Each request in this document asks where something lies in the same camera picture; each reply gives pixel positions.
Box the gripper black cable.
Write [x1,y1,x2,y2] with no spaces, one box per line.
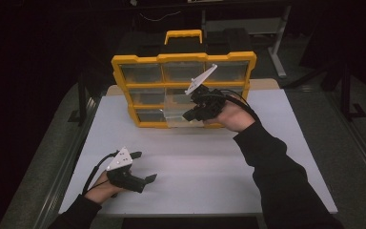
[215,89,261,123]
[81,152,120,196]

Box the aluminium rail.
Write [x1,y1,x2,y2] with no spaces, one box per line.
[40,96,100,229]
[326,91,366,180]

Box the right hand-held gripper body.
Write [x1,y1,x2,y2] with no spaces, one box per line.
[184,63,228,122]

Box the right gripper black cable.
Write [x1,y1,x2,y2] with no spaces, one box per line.
[215,89,261,123]

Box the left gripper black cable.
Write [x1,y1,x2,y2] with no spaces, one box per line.
[81,152,120,196]

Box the grid of clear drawers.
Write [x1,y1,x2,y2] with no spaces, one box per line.
[119,61,250,123]

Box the black metal stand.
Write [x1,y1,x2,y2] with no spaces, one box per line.
[338,61,366,122]
[68,71,92,127]

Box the thin white cable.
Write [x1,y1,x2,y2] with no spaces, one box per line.
[138,10,183,23]

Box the yellow black drawer organizer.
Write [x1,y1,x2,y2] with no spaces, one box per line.
[111,28,257,129]

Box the person's right hand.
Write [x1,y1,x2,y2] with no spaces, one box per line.
[203,101,256,134]

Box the clear plastic drawer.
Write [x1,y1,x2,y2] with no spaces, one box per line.
[160,87,206,129]

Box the person's left hand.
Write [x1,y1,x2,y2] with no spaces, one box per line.
[84,171,125,205]

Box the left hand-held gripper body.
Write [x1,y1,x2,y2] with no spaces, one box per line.
[106,146,146,194]

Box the white metal desk frame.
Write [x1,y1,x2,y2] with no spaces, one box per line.
[201,5,292,79]

